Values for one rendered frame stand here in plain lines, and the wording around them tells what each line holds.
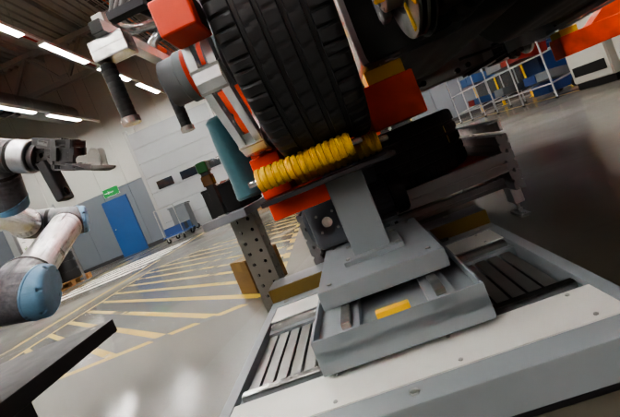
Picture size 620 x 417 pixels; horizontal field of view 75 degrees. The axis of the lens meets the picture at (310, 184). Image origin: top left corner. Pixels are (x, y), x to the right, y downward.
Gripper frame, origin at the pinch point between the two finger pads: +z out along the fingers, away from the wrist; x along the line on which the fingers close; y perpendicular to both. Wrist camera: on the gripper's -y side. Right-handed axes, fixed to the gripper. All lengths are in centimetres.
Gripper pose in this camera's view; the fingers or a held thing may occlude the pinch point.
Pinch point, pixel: (110, 169)
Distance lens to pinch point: 118.9
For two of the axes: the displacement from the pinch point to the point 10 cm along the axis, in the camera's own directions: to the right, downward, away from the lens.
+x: 0.2, -0.7, 10.0
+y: 0.5, -10.0, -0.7
